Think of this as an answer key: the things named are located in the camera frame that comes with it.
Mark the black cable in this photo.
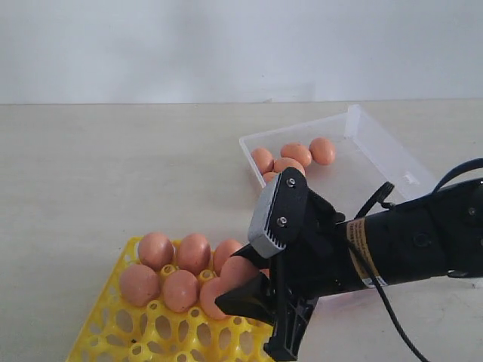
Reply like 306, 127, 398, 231
349, 158, 483, 362

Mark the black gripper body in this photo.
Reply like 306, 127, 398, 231
238, 188, 369, 299

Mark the brown egg tray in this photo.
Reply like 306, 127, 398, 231
213, 238, 242, 276
137, 232, 174, 272
177, 233, 211, 276

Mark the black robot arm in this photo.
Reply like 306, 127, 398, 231
216, 176, 482, 361

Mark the yellow plastic egg tray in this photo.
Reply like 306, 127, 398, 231
67, 237, 272, 361

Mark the brown egg cluster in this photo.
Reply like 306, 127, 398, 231
162, 269, 199, 313
263, 171, 278, 184
199, 278, 227, 321

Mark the clear plastic container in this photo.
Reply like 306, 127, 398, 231
238, 103, 483, 280

